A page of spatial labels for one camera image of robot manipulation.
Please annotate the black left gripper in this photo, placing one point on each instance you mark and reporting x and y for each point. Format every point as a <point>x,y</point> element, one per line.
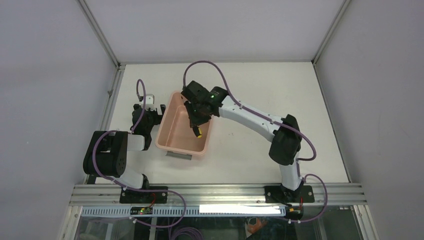
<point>158,117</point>

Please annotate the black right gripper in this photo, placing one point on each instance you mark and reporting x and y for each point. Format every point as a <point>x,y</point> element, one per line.
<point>195,121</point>

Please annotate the black yellow screwdriver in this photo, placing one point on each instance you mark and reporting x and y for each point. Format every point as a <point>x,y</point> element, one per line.
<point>197,131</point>

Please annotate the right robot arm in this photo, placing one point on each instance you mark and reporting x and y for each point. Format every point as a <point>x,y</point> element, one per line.
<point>283,133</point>

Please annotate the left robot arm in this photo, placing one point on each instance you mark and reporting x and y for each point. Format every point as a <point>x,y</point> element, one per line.
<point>107,156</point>

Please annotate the pink plastic bin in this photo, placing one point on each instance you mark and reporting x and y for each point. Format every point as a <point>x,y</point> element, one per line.
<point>175,135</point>

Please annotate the orange object below table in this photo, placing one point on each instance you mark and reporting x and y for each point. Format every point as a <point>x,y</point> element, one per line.
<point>254,224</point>

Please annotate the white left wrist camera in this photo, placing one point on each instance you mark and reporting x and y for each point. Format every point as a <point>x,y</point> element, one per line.
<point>150,102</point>

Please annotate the white slotted cable duct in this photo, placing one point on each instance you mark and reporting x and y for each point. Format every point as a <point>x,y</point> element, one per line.
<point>203,210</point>

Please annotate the aluminium frame rail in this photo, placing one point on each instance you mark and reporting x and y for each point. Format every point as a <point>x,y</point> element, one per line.
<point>313,194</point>

